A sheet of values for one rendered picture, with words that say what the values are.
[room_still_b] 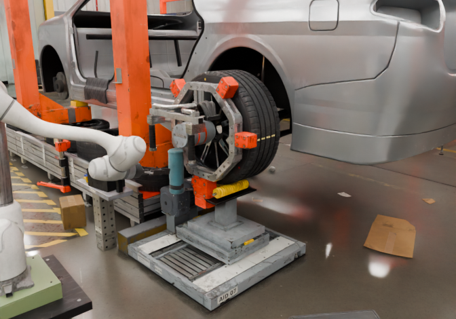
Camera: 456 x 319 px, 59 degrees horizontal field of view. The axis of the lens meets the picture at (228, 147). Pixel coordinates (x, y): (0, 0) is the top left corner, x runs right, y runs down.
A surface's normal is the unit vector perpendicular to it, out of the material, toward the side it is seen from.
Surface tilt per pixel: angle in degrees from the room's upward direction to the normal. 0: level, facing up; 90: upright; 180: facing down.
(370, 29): 90
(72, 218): 90
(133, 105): 90
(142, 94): 90
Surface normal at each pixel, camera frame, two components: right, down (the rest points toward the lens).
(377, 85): -0.54, 0.22
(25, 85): 0.70, 0.18
